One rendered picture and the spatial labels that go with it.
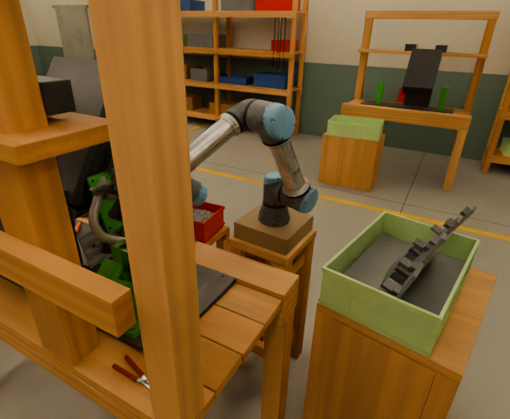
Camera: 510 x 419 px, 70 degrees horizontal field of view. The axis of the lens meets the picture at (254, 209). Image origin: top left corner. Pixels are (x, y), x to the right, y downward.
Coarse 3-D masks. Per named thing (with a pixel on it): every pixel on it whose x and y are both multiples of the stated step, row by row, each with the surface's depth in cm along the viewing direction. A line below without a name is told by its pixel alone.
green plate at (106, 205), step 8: (96, 176) 126; (88, 184) 124; (96, 184) 125; (104, 200) 128; (112, 200) 131; (88, 208) 132; (104, 208) 128; (104, 216) 128; (104, 224) 129; (112, 224) 131; (120, 224) 134
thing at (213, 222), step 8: (200, 208) 192; (208, 208) 190; (216, 208) 188; (224, 208) 186; (200, 216) 182; (208, 216) 184; (216, 216) 181; (200, 224) 170; (208, 224) 174; (216, 224) 183; (200, 232) 172; (208, 232) 176; (216, 232) 184; (200, 240) 174; (208, 240) 177
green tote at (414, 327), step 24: (384, 216) 175; (360, 240) 156; (408, 240) 172; (456, 240) 158; (336, 264) 141; (336, 288) 132; (360, 288) 125; (456, 288) 123; (360, 312) 129; (384, 312) 122; (408, 312) 117; (408, 336) 120; (432, 336) 114
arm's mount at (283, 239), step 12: (252, 216) 174; (300, 216) 175; (312, 216) 176; (240, 228) 167; (252, 228) 164; (264, 228) 164; (276, 228) 164; (288, 228) 165; (300, 228) 165; (252, 240) 166; (264, 240) 162; (276, 240) 158; (288, 240) 156; (300, 240) 170; (276, 252) 161; (288, 252) 160
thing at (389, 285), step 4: (400, 260) 128; (404, 260) 128; (408, 260) 127; (404, 264) 127; (408, 264) 127; (412, 264) 124; (416, 264) 124; (408, 268) 127; (412, 268) 125; (416, 268) 123; (388, 280) 126; (384, 284) 126; (388, 284) 126; (392, 284) 126; (396, 284) 125; (388, 288) 125; (392, 288) 125; (396, 288) 122; (400, 288) 122; (392, 292) 125; (396, 292) 122
